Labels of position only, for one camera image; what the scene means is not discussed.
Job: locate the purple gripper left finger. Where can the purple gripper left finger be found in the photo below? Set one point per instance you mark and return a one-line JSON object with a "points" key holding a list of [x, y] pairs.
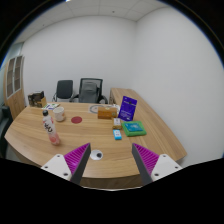
{"points": [[71, 165]]}

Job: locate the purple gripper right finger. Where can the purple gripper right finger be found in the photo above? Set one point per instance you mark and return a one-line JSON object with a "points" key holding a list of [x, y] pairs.
{"points": [[152, 166]]}

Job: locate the green flat box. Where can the green flat box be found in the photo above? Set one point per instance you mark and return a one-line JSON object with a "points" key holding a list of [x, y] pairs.
{"points": [[133, 128]]}

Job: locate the small blue box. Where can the small blue box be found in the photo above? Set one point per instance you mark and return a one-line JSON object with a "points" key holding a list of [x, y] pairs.
{"points": [[117, 134]]}

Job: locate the red round coaster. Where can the red round coaster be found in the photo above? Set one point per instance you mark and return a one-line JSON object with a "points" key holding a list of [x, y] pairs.
{"points": [[76, 120]]}

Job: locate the clear plastic drink bottle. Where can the clear plastic drink bottle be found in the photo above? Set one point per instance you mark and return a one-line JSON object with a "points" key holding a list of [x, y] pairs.
{"points": [[50, 128]]}

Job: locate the small beige snack pack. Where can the small beige snack pack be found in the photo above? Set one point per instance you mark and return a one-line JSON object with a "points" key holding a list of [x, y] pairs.
{"points": [[117, 123]]}

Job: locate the white paper cup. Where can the white paper cup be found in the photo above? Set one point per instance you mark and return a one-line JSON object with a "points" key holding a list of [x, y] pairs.
{"points": [[59, 114]]}

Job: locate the round grey disc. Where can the round grey disc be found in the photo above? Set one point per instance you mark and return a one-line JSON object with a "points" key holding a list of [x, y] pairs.
{"points": [[94, 108]]}

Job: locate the purple standing booklet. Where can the purple standing booklet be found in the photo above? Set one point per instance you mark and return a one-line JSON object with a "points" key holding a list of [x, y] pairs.
{"points": [[127, 108]]}

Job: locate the orange cardboard box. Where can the orange cardboard box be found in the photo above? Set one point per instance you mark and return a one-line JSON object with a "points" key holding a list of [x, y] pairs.
{"points": [[107, 112]]}

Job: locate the colourful leaflet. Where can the colourful leaflet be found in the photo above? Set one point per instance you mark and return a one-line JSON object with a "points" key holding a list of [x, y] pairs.
{"points": [[50, 106]]}

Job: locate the dark brown box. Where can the dark brown box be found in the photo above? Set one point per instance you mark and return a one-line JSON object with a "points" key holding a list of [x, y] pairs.
{"points": [[37, 99]]}

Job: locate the black office chair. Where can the black office chair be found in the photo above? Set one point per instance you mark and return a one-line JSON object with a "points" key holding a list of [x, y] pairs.
{"points": [[64, 90]]}

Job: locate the grey mesh office chair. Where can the grey mesh office chair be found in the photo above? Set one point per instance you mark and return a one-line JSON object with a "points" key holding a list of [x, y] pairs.
{"points": [[90, 91]]}

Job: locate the black chair at left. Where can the black chair at left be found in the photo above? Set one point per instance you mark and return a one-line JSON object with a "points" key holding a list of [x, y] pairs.
{"points": [[5, 122]]}

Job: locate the wooden glass-door cabinet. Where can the wooden glass-door cabinet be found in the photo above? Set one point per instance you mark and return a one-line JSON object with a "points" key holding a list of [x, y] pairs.
{"points": [[13, 90]]}

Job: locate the round table cable grommet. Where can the round table cable grommet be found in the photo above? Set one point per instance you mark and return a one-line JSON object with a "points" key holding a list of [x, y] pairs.
{"points": [[96, 155]]}

